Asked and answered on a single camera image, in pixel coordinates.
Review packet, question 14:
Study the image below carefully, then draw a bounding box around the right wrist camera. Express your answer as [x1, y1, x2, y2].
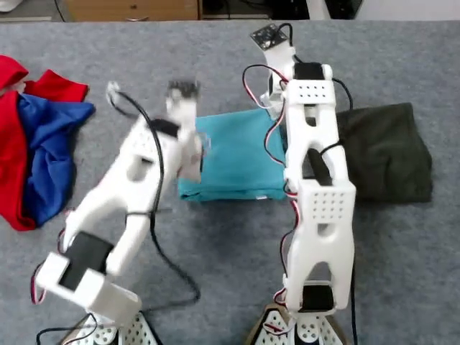
[249, 22, 290, 50]

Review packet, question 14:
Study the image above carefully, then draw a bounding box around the blue shirt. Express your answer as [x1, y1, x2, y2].
[17, 92, 96, 228]

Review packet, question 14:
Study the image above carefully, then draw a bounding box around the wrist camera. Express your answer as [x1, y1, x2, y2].
[166, 80, 201, 109]
[249, 22, 290, 50]

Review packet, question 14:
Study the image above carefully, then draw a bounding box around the dark green folded shirt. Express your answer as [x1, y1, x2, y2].
[335, 102, 434, 204]

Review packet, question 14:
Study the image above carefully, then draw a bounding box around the black cable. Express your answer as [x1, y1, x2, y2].
[106, 83, 202, 312]
[319, 76, 360, 345]

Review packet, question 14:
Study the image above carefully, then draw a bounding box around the teal folded shirt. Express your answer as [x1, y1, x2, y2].
[177, 107, 290, 203]

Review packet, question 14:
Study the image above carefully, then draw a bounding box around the red shirt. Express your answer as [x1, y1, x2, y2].
[0, 53, 90, 232]

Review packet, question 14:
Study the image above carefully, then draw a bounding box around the wooden cabinet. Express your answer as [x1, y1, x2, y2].
[64, 0, 201, 22]

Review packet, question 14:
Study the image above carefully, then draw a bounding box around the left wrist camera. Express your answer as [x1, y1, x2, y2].
[166, 80, 201, 109]

